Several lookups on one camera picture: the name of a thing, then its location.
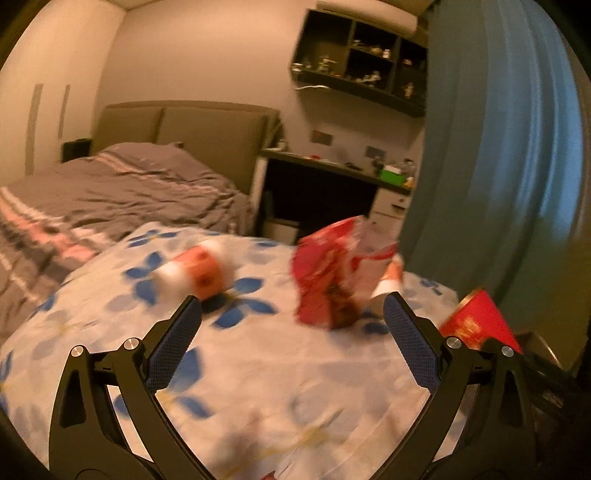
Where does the red and white snack bag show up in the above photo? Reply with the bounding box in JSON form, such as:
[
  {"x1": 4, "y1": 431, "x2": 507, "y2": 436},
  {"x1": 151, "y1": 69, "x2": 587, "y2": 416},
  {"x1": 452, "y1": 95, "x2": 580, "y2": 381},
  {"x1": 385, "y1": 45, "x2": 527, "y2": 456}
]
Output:
[{"x1": 290, "y1": 216, "x2": 402, "y2": 329}]

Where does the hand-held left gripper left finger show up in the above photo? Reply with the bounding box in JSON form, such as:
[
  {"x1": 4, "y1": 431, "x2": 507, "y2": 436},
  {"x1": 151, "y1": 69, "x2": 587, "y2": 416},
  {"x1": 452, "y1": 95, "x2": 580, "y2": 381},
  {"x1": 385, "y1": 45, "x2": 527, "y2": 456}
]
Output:
[{"x1": 48, "y1": 295, "x2": 218, "y2": 480}]

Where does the white box under desk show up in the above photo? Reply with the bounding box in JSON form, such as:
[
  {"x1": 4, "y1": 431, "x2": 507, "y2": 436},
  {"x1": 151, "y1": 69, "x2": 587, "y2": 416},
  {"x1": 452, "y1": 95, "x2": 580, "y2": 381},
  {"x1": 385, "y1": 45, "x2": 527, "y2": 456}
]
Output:
[{"x1": 263, "y1": 219, "x2": 301, "y2": 245}]

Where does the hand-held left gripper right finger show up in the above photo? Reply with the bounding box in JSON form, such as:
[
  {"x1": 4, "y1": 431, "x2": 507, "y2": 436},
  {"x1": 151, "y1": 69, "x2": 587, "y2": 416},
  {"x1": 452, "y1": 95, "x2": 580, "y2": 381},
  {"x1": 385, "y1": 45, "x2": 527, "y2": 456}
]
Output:
[{"x1": 374, "y1": 292, "x2": 539, "y2": 480}]

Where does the dark wall shelf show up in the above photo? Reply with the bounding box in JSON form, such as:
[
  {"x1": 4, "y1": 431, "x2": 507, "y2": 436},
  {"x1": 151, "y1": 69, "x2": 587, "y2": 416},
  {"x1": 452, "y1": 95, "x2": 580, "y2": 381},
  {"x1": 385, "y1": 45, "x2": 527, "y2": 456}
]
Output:
[{"x1": 291, "y1": 9, "x2": 428, "y2": 118}]

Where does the white and orange cup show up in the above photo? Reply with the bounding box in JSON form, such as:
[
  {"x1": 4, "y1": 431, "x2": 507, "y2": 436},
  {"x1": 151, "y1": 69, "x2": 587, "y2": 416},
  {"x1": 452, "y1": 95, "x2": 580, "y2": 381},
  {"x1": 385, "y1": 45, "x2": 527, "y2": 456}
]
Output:
[
  {"x1": 152, "y1": 237, "x2": 236, "y2": 301},
  {"x1": 369, "y1": 256, "x2": 406, "y2": 319}
]

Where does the blue curtain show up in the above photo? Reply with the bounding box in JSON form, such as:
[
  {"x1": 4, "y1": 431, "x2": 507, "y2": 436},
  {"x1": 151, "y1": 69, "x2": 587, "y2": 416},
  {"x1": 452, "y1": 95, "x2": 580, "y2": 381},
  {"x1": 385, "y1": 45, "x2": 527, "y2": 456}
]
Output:
[{"x1": 399, "y1": 0, "x2": 589, "y2": 370}]

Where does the white air conditioner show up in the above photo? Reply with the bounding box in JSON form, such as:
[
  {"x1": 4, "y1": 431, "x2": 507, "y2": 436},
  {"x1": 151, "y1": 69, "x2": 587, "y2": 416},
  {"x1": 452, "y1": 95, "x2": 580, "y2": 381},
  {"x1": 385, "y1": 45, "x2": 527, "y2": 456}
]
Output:
[{"x1": 316, "y1": 0, "x2": 419, "y2": 35}]

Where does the black bedside item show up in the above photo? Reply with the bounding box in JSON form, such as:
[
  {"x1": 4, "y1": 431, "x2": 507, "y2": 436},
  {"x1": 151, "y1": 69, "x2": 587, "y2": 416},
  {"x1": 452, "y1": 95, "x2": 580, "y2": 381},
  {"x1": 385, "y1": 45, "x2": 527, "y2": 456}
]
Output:
[{"x1": 61, "y1": 138, "x2": 92, "y2": 162}]

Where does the dark desk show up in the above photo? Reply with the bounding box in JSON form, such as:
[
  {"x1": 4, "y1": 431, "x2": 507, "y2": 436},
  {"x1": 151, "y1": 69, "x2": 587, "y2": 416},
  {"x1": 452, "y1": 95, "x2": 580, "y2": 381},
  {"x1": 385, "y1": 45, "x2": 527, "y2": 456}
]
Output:
[{"x1": 252, "y1": 148, "x2": 414, "y2": 245}]

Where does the red cup with gold rim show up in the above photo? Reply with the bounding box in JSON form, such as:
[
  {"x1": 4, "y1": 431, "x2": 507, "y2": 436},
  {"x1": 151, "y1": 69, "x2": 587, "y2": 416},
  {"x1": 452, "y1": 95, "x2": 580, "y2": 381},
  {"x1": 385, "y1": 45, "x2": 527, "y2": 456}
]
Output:
[{"x1": 438, "y1": 288, "x2": 525, "y2": 356}]

